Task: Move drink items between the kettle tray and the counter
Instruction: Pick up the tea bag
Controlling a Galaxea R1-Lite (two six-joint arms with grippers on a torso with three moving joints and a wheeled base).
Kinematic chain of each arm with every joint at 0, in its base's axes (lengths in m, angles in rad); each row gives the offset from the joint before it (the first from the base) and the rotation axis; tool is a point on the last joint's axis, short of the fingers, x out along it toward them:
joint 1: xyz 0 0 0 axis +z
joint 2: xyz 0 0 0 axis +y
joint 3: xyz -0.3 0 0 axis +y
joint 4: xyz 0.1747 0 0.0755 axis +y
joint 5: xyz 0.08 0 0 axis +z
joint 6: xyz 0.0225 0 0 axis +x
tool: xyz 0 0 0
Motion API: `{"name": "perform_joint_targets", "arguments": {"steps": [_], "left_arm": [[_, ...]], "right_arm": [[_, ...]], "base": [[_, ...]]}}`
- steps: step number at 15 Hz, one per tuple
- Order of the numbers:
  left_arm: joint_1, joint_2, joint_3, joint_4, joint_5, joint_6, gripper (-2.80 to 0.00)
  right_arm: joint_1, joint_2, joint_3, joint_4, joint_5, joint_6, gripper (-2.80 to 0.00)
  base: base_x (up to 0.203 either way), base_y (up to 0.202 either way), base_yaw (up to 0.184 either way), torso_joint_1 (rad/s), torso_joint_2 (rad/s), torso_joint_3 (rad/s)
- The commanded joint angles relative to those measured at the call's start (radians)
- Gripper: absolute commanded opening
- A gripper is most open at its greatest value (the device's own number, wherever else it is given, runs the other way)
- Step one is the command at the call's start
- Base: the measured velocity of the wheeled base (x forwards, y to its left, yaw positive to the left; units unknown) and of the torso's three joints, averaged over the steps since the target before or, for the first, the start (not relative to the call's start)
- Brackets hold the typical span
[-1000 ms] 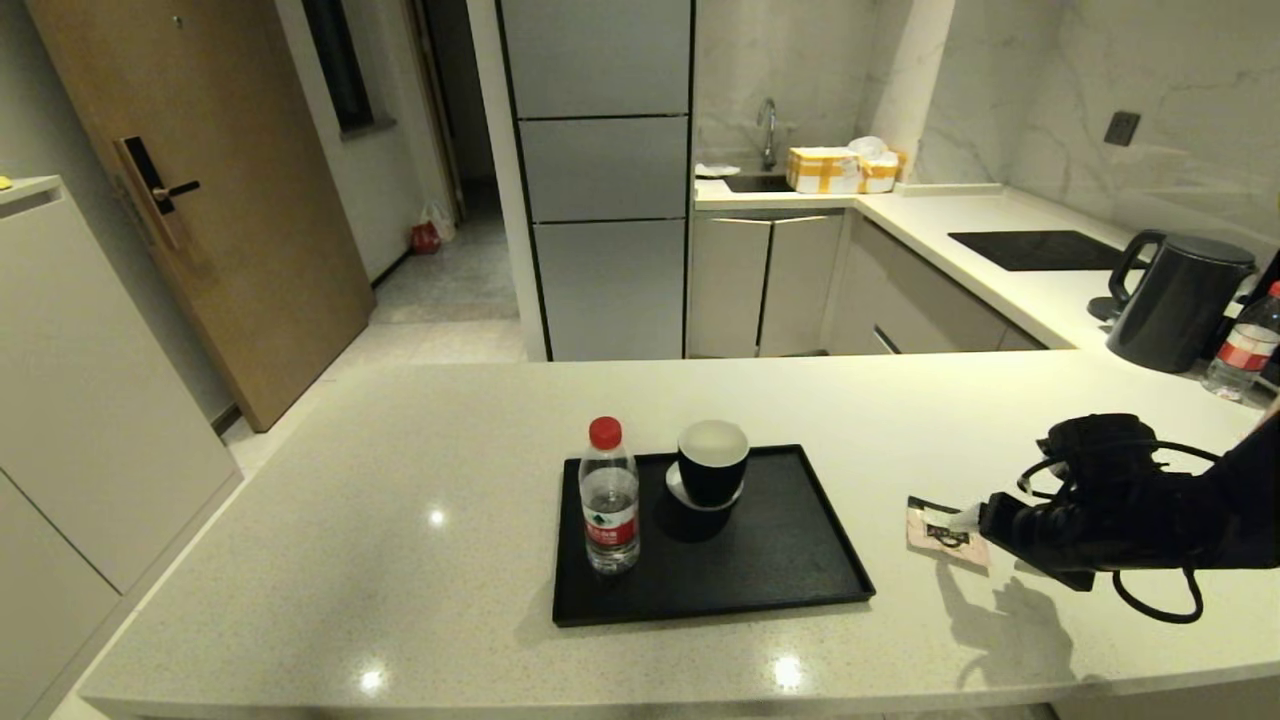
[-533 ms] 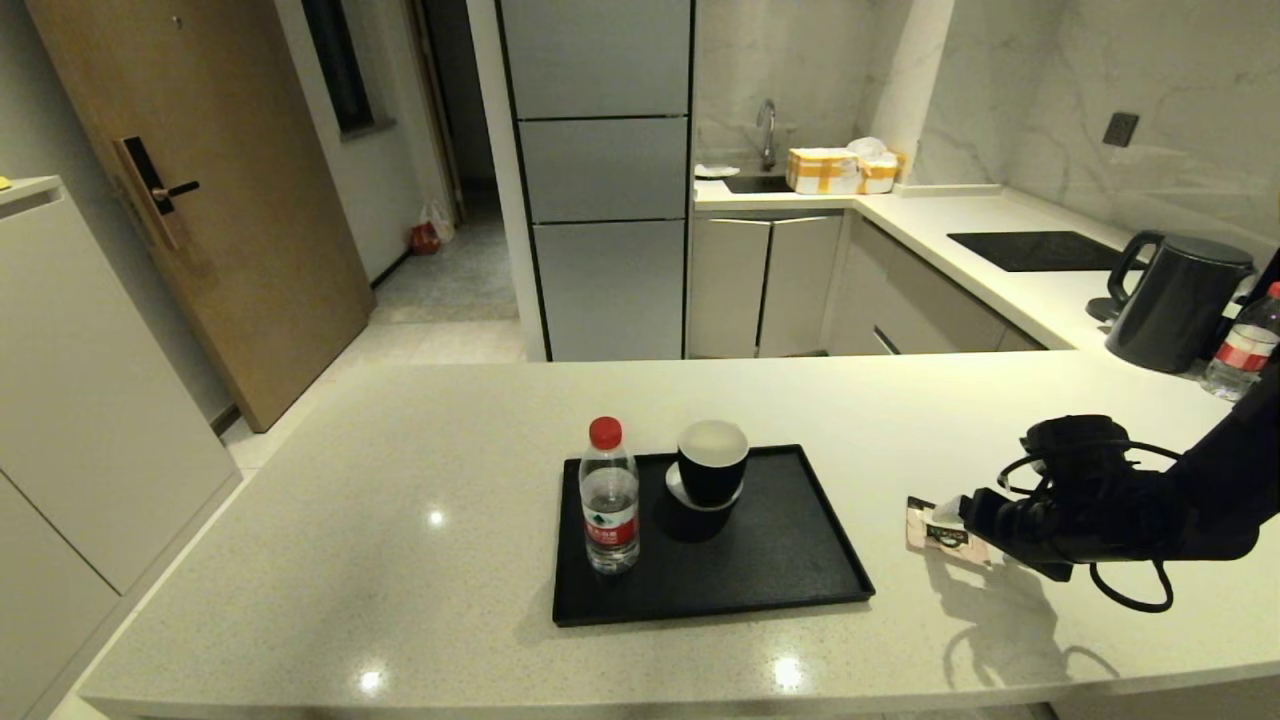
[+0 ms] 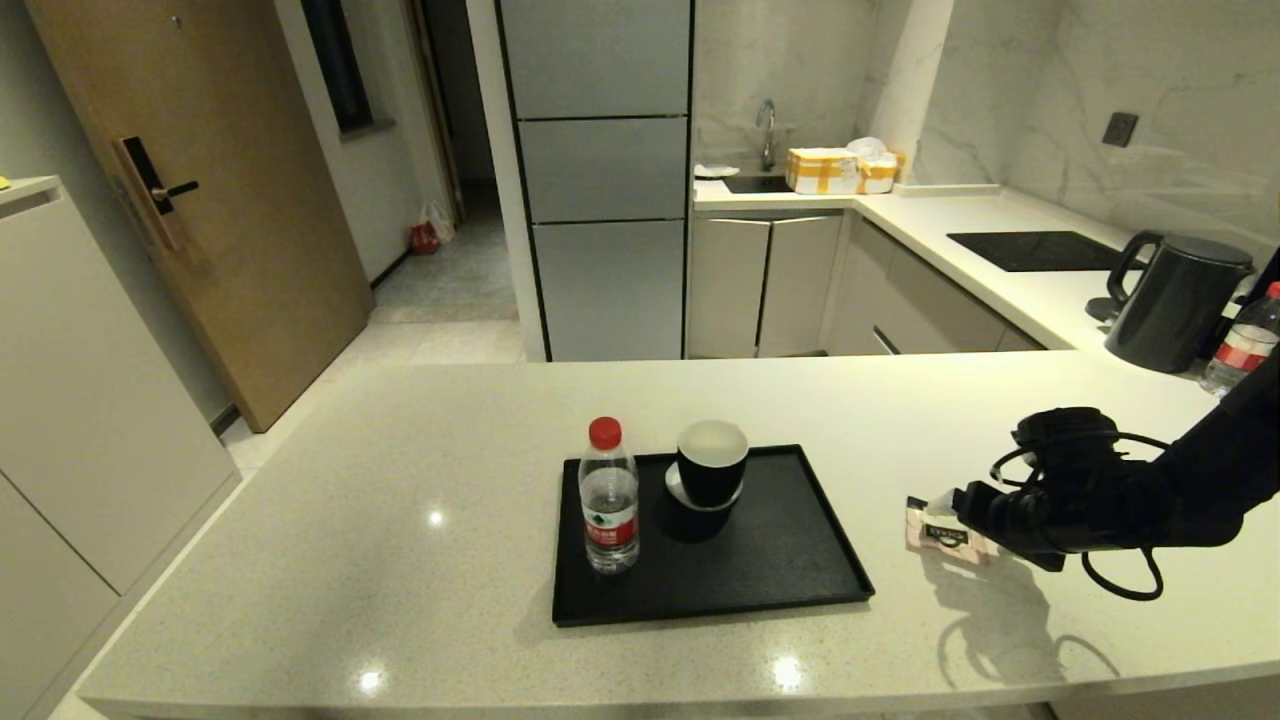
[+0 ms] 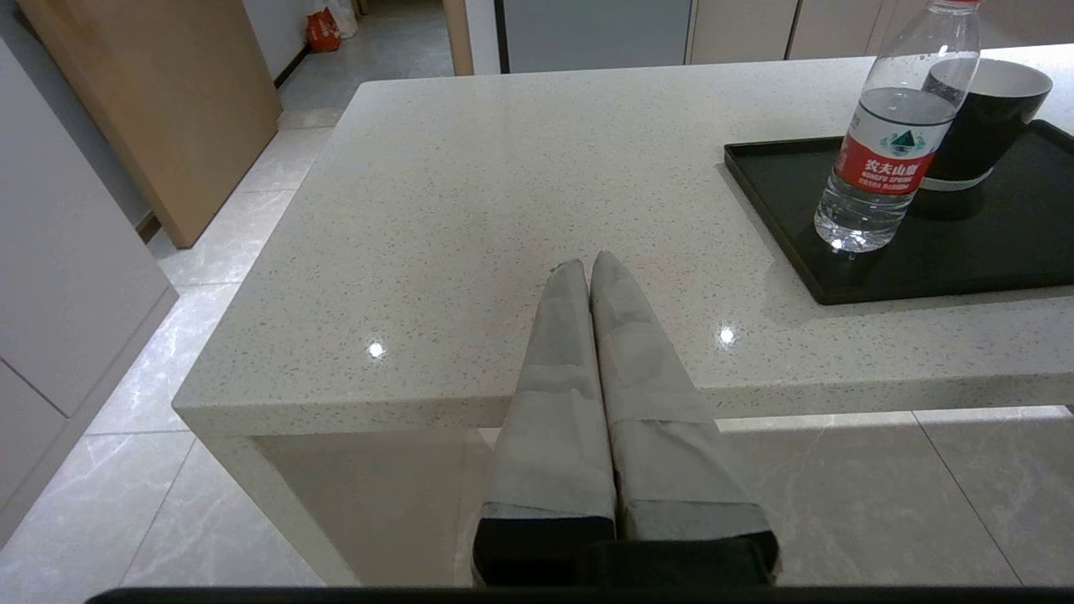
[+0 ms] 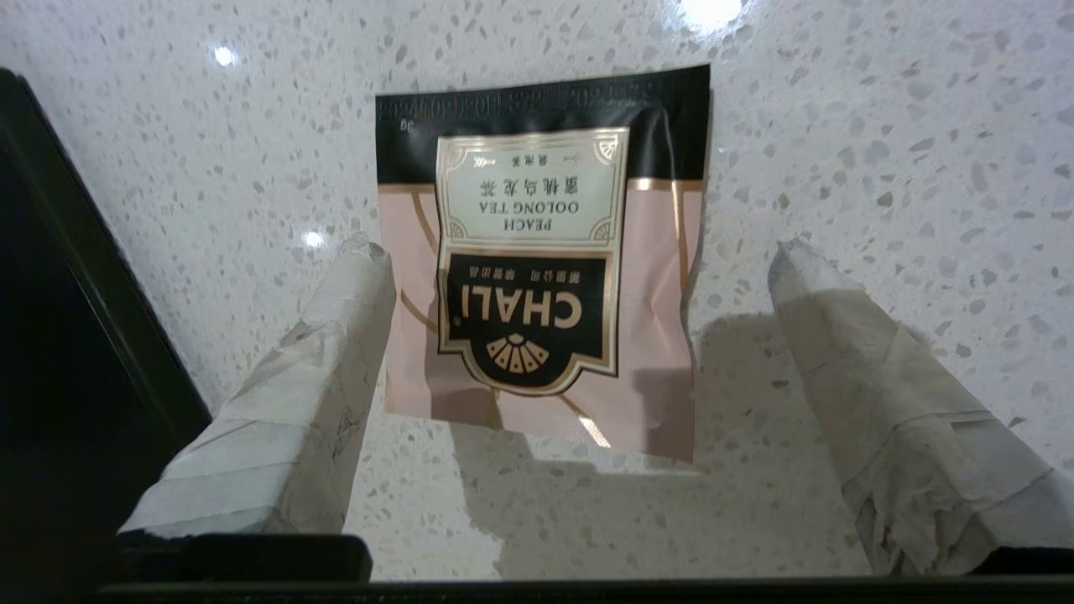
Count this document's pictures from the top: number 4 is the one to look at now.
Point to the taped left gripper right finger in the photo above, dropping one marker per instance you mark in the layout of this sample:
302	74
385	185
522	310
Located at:
671	453

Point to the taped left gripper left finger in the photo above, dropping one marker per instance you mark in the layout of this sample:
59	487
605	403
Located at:
554	436

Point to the clear water bottle red label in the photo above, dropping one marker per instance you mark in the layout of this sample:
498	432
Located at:
885	159

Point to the black rectangular serving tray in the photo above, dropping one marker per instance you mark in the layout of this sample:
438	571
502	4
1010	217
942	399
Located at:
965	252

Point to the white round coaster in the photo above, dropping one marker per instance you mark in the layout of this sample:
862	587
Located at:
965	180

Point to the beige base cabinet door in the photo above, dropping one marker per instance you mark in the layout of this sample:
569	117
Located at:
839	25
742	29

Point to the red bag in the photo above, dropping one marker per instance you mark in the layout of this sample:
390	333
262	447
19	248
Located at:
323	32

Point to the black mug white inside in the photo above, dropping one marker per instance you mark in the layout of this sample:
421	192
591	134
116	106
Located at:
998	117

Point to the white plastic bag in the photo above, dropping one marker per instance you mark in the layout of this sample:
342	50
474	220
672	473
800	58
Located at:
344	15

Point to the wooden entrance door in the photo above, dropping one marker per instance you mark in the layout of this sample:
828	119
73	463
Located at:
168	101

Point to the white tall cabinet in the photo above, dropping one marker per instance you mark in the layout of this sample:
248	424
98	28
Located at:
59	277

